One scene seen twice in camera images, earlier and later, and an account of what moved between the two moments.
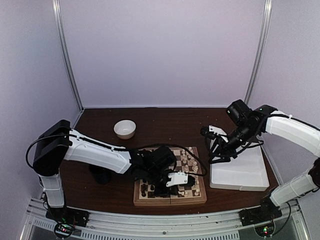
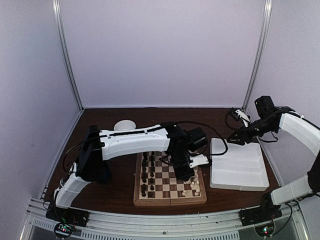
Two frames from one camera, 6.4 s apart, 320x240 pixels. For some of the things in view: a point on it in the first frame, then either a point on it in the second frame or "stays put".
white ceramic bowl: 125,129 stays put
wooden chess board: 188,161 stays put
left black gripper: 173,190 → 183,176
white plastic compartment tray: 246,171 stays put
